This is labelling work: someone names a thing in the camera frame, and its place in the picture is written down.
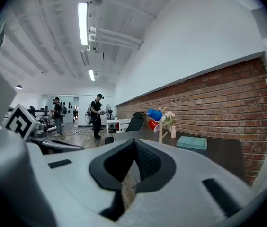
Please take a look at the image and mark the teal box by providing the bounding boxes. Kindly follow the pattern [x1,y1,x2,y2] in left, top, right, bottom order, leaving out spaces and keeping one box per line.
[176,136,208,151]

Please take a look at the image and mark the blue cup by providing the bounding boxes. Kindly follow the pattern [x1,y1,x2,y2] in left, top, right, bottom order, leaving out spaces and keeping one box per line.
[147,107,163,122]

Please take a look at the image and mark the wooden mug tree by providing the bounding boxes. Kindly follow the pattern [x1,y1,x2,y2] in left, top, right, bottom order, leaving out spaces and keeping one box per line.
[158,106,169,144]

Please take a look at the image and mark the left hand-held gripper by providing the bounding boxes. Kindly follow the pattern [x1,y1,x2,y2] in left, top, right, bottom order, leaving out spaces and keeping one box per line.
[4,103,85,156]

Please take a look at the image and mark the black metal rack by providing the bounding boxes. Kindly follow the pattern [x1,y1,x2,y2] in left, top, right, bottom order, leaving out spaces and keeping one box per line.
[9,105,54,132]

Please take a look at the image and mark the long ceiling light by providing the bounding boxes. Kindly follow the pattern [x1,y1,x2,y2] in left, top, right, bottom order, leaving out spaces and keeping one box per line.
[77,1,89,46]

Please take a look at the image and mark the red cup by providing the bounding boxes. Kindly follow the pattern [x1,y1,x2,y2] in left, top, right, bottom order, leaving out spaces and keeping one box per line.
[147,119,160,133]

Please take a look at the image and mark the unlit ceiling light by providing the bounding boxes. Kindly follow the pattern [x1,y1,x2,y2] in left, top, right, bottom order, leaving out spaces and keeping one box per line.
[80,48,90,67]

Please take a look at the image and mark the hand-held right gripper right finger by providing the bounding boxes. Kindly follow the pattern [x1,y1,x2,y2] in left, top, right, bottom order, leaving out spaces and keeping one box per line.
[116,138,267,227]

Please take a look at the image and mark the white table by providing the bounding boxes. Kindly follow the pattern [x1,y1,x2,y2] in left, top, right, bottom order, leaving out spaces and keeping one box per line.
[106,119,131,137]

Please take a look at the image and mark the white ceiling pipes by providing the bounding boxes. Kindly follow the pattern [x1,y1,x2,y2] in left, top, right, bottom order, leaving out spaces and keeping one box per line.
[88,26,144,52]

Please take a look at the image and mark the pink flowers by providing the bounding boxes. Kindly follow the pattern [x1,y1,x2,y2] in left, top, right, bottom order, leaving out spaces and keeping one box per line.
[162,111,176,127]

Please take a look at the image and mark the black standing fan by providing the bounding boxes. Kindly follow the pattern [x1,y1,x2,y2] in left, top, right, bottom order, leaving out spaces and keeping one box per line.
[105,104,114,121]

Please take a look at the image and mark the black office chair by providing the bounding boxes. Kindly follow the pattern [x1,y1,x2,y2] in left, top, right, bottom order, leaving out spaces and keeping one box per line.
[125,112,145,133]

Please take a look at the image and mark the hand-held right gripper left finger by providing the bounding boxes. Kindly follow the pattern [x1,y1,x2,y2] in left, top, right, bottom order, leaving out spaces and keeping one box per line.
[26,138,136,227]

